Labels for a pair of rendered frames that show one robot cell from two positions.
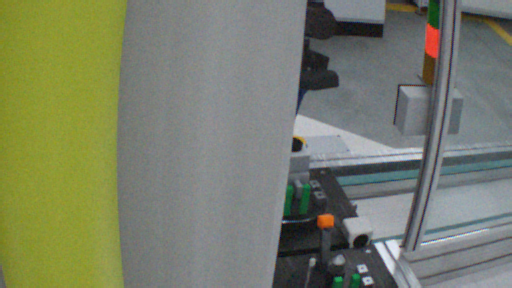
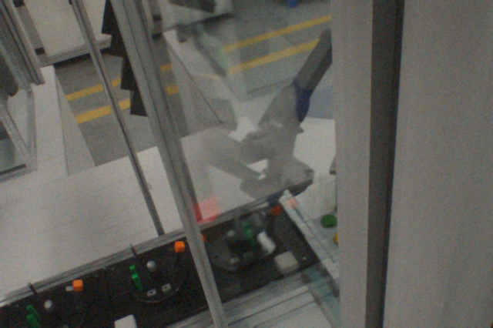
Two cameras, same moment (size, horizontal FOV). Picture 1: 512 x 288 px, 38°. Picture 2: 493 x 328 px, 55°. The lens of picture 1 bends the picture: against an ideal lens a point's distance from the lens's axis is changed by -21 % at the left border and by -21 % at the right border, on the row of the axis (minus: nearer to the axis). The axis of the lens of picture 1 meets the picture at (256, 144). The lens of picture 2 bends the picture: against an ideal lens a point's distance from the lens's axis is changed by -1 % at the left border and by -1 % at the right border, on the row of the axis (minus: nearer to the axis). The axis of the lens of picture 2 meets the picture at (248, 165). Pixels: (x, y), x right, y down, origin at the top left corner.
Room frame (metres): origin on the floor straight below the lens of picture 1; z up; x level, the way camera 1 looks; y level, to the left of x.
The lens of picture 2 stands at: (1.32, -0.89, 1.89)
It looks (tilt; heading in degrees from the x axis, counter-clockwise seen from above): 38 degrees down; 93
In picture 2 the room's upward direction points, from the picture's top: 10 degrees counter-clockwise
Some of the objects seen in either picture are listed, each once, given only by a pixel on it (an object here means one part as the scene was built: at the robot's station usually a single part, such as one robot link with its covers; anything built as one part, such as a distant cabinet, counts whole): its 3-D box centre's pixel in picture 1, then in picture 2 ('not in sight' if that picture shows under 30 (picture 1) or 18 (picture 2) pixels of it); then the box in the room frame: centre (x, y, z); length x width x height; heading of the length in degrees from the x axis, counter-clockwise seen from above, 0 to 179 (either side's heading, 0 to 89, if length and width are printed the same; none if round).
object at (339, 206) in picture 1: (283, 213); not in sight; (1.26, -0.06, 0.96); 0.24 x 0.24 x 0.02; 18
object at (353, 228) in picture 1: (356, 233); not in sight; (1.20, -0.18, 0.97); 0.05 x 0.05 x 0.04; 18
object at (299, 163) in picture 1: (293, 164); not in sight; (1.25, -0.06, 1.06); 0.08 x 0.04 x 0.07; 18
